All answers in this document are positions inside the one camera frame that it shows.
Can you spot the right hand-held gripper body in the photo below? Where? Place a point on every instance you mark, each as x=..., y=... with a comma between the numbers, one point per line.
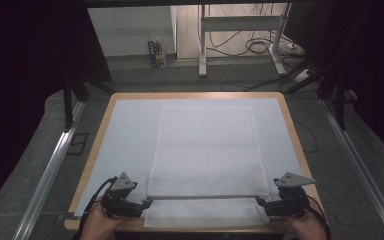
x=290, y=200

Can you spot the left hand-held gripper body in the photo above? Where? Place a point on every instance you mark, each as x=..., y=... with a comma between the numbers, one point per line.
x=120, y=200

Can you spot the white mesh laundry bag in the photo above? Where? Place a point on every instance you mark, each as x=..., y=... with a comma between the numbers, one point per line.
x=206, y=150

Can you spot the person's left hand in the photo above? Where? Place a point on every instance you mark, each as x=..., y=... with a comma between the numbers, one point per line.
x=100, y=225

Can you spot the person's right hand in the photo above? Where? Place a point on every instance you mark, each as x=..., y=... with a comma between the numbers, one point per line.
x=305, y=228

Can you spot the wooden framed white board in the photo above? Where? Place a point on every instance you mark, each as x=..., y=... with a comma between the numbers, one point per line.
x=130, y=133

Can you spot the black metal stand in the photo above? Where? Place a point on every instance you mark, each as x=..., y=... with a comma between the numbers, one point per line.
x=340, y=103
x=68, y=106

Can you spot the white power strip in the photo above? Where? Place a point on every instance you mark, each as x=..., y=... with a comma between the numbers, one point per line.
x=301, y=76

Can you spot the colourful snack package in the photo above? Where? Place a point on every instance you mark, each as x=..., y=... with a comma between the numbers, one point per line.
x=156, y=53

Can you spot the dark curtain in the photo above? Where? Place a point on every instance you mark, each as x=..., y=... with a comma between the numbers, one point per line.
x=20, y=66
x=373, y=66

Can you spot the white panel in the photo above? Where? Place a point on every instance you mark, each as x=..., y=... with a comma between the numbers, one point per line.
x=130, y=30

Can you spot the aluminium rail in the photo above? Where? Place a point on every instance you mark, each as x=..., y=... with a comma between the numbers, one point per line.
x=46, y=180
x=363, y=166

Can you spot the white desk frame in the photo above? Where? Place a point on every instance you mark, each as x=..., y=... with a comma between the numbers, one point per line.
x=240, y=23

